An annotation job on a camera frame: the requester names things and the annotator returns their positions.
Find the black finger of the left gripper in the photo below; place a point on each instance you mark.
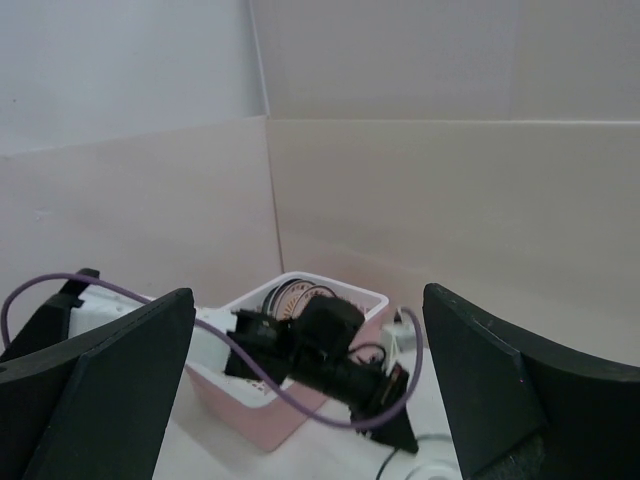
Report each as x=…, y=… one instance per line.
x=396, y=433

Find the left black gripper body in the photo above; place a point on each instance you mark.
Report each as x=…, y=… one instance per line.
x=367, y=389

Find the pink white dish rack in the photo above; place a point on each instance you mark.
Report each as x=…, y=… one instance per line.
x=250, y=407

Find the white grey pattern plate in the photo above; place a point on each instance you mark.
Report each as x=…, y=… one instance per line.
x=435, y=460

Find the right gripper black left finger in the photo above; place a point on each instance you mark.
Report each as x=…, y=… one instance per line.
x=95, y=405

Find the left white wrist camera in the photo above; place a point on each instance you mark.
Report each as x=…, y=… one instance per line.
x=398, y=336

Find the orange sunburst plate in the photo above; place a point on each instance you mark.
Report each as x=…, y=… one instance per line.
x=286, y=297
x=305, y=300

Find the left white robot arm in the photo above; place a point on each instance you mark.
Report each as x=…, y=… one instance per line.
x=262, y=347

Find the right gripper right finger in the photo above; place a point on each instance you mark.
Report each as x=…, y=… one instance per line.
x=520, y=406

